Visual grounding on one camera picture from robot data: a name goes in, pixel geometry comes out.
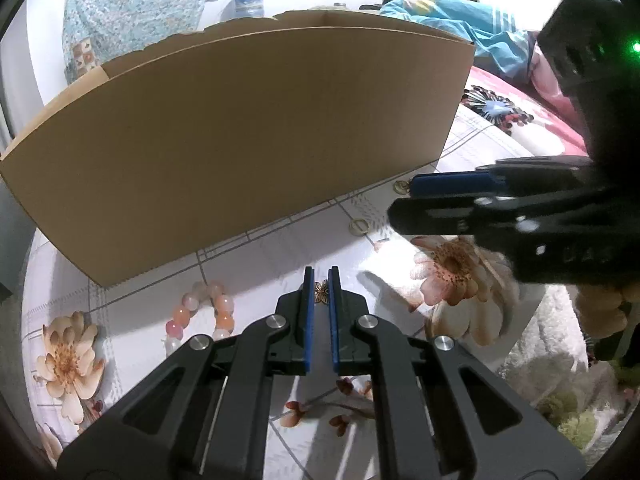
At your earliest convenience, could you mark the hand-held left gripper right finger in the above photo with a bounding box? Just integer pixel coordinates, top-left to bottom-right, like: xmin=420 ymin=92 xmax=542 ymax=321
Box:
xmin=327 ymin=265 xmax=588 ymax=480

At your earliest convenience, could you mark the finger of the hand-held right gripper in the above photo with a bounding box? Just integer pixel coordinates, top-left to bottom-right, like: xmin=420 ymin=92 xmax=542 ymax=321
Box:
xmin=388 ymin=180 xmax=601 ymax=237
xmin=410 ymin=156 xmax=596 ymax=198

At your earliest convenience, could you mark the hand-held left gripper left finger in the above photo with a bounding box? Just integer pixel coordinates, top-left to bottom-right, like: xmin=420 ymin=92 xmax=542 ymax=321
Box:
xmin=56 ymin=266 xmax=315 ymax=480

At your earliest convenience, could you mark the pink orange bead bracelet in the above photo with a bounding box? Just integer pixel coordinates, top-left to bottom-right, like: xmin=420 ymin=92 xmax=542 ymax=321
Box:
xmin=164 ymin=281 xmax=237 ymax=357

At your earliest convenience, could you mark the brown cardboard box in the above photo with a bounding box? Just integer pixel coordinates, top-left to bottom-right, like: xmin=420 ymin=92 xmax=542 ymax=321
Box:
xmin=0 ymin=9 xmax=477 ymax=289

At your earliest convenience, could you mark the person's right hand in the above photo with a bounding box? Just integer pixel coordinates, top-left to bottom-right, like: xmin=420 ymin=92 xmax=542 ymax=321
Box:
xmin=574 ymin=285 xmax=633 ymax=341

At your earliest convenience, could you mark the pink floral bed sheet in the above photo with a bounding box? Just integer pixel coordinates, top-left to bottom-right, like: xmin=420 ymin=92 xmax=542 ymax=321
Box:
xmin=457 ymin=50 xmax=592 ymax=157

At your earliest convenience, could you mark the light blue blanket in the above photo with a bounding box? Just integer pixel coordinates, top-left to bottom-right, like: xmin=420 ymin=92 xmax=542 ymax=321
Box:
xmin=378 ymin=0 xmax=544 ymax=79

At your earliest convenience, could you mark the floral plaid tablecloth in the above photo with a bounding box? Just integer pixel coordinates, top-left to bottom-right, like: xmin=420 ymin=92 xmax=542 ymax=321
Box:
xmin=22 ymin=105 xmax=548 ymax=480

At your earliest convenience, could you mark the blue water jug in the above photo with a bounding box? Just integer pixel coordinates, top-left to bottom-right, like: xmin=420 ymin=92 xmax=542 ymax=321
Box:
xmin=230 ymin=0 xmax=266 ymax=22

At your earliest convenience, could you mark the blue patterned hanging cloth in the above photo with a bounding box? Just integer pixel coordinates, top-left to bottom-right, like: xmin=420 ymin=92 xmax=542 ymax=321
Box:
xmin=62 ymin=0 xmax=221 ymax=86

